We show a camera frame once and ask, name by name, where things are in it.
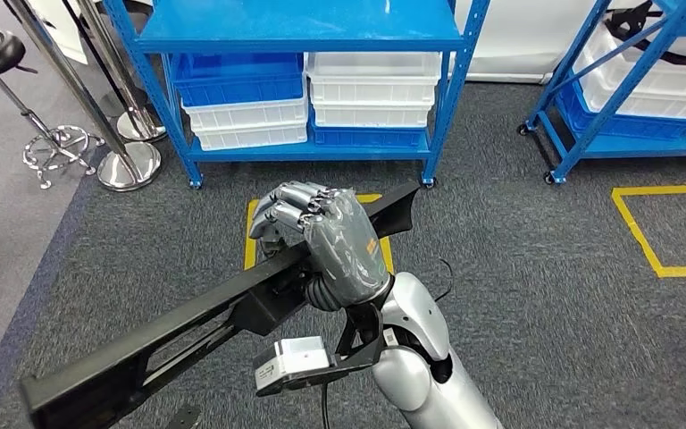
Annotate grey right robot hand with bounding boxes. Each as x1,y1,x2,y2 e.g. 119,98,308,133
247,180,393,307

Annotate black plastic plate frame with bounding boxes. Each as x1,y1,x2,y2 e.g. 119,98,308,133
20,180,422,429

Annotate blue metal shelf rack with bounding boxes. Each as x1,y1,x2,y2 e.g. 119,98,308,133
517,0,686,186
101,0,492,190

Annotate black curved trim part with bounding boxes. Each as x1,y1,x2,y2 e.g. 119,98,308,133
606,0,686,67

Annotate blue plastic bin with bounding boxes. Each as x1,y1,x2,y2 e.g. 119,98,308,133
309,121,427,148
556,80,686,141
174,52,305,108

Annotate thin black wire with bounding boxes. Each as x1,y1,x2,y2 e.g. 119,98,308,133
434,257,456,304

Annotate black right camera cable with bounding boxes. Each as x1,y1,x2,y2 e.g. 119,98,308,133
319,382,332,429

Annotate chrome stanchion post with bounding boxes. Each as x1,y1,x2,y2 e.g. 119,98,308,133
2,0,162,192
62,0,168,143

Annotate black left wrist bracket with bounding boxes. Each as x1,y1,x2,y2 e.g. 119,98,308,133
163,404,204,429

